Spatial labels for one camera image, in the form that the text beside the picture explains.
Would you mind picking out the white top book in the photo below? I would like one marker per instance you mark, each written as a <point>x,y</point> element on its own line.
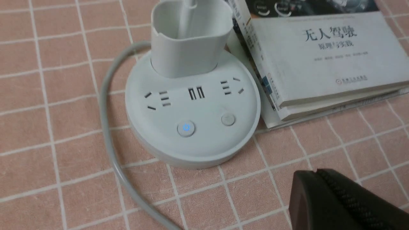
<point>311,50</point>

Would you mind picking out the bottom book in stack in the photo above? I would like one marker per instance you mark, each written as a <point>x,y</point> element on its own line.
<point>268,113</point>

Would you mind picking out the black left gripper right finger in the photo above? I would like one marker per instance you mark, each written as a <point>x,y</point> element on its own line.
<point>368,209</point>

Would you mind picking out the pink checked tablecloth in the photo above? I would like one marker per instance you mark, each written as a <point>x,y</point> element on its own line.
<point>55,172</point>

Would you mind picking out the white desk lamp with sockets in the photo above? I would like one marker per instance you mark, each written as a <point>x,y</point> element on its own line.
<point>191,103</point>

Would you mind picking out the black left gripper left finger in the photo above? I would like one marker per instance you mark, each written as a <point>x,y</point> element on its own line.
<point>319,202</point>

